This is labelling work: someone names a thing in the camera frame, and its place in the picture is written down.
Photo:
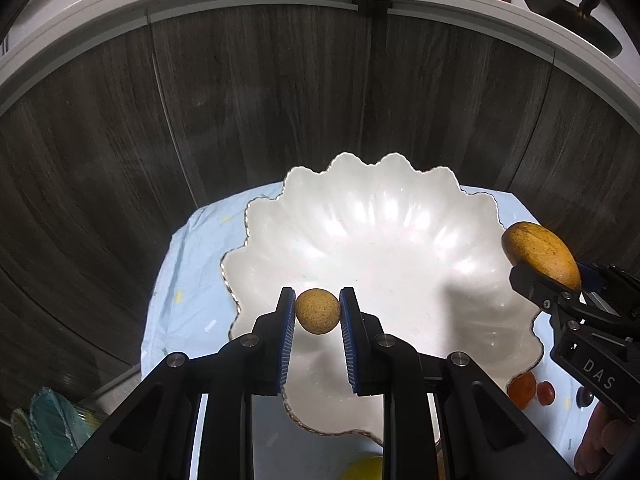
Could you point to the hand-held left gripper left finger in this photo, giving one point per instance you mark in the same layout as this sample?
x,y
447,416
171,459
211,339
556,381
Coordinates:
x,y
286,340

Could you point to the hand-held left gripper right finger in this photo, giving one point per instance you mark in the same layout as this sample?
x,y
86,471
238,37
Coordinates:
x,y
349,340

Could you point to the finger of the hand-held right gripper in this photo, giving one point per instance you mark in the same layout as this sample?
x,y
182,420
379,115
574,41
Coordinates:
x,y
590,277
532,282

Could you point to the yellow mango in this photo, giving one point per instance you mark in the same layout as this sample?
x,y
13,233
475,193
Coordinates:
x,y
542,255

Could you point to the dark purple grape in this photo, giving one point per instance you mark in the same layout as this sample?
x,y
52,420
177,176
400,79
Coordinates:
x,y
584,397

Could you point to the small brown longan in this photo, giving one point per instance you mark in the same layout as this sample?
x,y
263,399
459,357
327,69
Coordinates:
x,y
317,310

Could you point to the red cherry tomato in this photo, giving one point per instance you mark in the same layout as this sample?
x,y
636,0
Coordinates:
x,y
546,393

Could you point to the small orange tangerine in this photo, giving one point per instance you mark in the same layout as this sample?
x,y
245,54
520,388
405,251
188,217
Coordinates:
x,y
522,391

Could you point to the white scalloped bowl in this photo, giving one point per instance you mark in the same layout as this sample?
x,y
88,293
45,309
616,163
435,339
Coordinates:
x,y
390,240

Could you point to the person's right hand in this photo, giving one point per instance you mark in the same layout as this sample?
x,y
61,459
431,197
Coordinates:
x,y
597,440

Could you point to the light blue tablecloth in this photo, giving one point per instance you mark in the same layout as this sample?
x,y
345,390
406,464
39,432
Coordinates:
x,y
190,280

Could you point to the yellow-green round fruit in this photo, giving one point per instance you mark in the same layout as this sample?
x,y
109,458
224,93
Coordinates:
x,y
364,469

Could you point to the green glass plate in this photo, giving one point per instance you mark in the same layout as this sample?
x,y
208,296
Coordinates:
x,y
50,425

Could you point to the dark pan lid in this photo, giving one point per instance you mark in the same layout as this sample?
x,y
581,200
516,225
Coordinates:
x,y
565,15

